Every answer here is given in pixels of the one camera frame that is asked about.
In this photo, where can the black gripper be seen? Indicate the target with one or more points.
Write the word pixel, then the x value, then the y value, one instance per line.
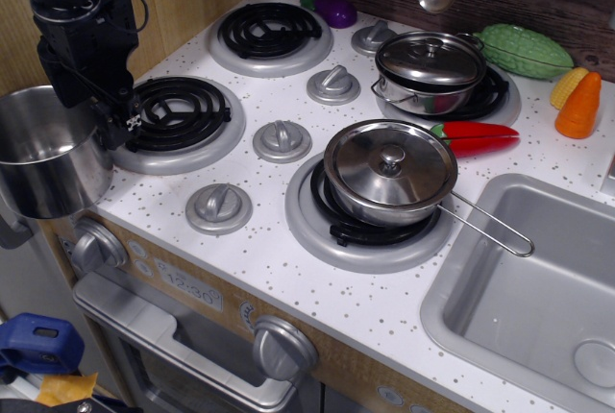
pixel 84 54

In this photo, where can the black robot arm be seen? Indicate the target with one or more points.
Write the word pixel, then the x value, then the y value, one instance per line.
pixel 84 48

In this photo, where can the front left stove burner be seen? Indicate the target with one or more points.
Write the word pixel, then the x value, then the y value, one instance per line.
pixel 187 124

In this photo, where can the stove burner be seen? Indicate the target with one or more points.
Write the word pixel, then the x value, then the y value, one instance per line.
pixel 311 229
pixel 270 40
pixel 187 124
pixel 496 100

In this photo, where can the back left stove burner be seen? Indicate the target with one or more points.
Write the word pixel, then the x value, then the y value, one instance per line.
pixel 270 40

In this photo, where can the front right stove burner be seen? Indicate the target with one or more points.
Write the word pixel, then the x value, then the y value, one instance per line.
pixel 311 229

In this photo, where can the steel pot lid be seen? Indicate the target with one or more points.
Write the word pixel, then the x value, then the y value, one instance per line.
pixel 432 58

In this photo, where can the back right stove burner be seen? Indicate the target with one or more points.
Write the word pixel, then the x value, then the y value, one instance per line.
pixel 496 100

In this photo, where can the grey oven knob left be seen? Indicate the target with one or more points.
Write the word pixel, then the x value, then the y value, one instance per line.
pixel 96 246

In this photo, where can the grey oven knob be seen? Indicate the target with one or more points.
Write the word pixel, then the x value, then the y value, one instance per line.
pixel 96 246
pixel 281 351

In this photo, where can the grey knob front left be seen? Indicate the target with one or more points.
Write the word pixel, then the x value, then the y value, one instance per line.
pixel 218 209

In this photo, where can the oven clock display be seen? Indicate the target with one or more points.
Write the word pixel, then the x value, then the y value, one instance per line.
pixel 201 291

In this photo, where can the grey knob upper middle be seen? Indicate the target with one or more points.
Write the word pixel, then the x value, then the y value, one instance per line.
pixel 334 87

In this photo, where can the blue clamp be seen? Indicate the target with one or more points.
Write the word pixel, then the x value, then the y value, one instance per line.
pixel 34 344

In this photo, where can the purple toy eggplant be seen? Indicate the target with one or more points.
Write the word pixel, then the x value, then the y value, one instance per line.
pixel 338 14

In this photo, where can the grey knob back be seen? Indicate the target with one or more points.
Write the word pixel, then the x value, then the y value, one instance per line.
pixel 367 40

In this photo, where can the steel saucepan lid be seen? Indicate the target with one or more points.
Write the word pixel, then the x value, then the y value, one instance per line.
pixel 390 164

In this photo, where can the yellow tape piece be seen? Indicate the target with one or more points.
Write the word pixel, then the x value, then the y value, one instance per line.
pixel 62 389

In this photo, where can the grey oven knob right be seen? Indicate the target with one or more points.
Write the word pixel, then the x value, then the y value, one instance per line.
pixel 281 351

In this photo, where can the red toy chili pepper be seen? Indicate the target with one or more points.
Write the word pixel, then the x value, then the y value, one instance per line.
pixel 470 138

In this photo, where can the green toy bitter gourd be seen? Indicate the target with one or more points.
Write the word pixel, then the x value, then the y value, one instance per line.
pixel 524 52

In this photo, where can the yellow toy corn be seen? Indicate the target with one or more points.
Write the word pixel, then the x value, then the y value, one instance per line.
pixel 566 85

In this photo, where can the orange toy carrot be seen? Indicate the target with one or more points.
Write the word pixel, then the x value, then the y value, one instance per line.
pixel 577 117

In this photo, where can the grey sink basin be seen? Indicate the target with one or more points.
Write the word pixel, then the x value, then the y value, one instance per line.
pixel 527 293

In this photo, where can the grey oven door handle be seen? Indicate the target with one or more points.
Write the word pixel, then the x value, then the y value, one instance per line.
pixel 176 360

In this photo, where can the steel saucepan with long handle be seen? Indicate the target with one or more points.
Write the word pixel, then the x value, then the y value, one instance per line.
pixel 399 217

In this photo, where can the steel pot with side handles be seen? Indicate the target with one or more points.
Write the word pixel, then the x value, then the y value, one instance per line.
pixel 422 99

